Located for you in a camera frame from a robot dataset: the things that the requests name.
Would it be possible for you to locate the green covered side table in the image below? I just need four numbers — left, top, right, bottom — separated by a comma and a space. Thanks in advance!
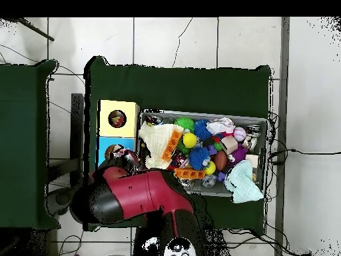
0, 59, 61, 231

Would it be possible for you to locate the orange plastic brick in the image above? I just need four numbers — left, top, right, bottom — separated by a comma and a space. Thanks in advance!
174, 167, 206, 180
161, 129, 184, 163

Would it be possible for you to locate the dark grey rod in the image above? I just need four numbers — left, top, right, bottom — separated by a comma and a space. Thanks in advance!
15, 17, 55, 42

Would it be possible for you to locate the cream knitted cloth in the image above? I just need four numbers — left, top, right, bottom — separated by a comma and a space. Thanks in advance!
138, 121, 184, 171

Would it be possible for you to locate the shallow mesh bin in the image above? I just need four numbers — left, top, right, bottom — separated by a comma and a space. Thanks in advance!
137, 109, 269, 199

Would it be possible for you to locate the green spiky ball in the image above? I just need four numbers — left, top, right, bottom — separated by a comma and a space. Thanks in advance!
174, 116, 196, 133

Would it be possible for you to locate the blue spiky ball with eyes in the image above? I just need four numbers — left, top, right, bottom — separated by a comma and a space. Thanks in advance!
188, 146, 211, 171

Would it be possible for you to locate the wooden box with three holes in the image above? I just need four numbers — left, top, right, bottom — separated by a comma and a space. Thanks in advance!
95, 99, 141, 171

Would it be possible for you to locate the black cable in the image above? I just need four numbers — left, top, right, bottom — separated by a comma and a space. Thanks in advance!
268, 148, 341, 165

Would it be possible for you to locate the red blue white patterned cloth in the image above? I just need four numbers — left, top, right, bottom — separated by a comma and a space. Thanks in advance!
111, 147, 131, 161

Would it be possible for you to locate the mint knitted cloth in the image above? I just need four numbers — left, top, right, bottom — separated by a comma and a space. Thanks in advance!
224, 159, 265, 204

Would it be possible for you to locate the white baseball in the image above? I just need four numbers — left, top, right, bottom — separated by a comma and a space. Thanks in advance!
233, 127, 248, 143

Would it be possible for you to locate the multicoloured patterned cloth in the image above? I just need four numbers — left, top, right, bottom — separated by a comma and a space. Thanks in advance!
110, 115, 125, 128

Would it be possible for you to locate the yellow ball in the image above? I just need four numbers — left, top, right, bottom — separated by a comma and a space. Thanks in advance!
182, 132, 198, 149

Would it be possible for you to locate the dark green tablecloth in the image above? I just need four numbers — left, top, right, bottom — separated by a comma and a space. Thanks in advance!
83, 55, 272, 232

